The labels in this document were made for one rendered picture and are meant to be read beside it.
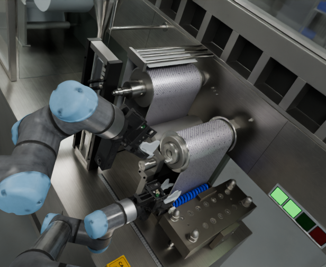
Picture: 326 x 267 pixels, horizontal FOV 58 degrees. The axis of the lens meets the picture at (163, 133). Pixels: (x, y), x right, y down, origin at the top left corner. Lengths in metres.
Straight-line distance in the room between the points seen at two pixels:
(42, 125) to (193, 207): 0.74
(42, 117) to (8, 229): 1.66
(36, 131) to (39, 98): 1.07
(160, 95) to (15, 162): 0.63
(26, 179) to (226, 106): 0.89
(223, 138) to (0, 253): 1.55
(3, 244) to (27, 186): 1.67
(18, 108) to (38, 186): 1.09
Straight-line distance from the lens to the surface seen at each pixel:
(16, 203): 0.53
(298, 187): 1.16
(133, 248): 1.17
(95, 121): 0.57
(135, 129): 0.70
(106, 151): 0.71
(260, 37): 1.12
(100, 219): 0.91
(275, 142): 1.14
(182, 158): 0.96
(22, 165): 0.53
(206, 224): 1.16
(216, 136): 1.06
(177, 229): 1.10
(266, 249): 2.67
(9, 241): 2.17
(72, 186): 1.27
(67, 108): 0.54
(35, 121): 0.61
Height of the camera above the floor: 1.93
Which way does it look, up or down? 40 degrees down
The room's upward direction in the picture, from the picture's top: 22 degrees clockwise
